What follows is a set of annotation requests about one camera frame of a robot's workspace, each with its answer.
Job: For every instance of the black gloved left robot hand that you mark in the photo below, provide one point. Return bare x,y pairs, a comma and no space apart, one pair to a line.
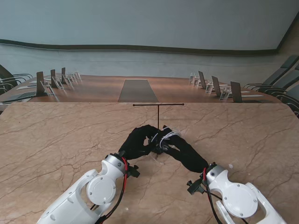
135,144

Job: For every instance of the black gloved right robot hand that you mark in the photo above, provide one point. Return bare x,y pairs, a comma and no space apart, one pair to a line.
189,156

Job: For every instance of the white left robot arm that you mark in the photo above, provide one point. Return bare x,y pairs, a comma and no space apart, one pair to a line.
93,193

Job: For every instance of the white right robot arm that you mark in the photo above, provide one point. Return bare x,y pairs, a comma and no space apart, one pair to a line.
236,198

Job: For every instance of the black T-bar rack marble base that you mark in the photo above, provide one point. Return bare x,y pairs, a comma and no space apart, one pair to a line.
158,116

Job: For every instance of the printed conference room backdrop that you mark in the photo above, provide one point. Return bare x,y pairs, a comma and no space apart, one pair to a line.
149,35

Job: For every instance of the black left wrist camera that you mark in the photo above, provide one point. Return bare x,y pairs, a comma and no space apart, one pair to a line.
134,172

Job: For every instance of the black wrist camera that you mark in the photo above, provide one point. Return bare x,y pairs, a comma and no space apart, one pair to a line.
195,187
134,172

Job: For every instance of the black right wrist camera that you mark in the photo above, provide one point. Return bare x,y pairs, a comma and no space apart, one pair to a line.
195,187

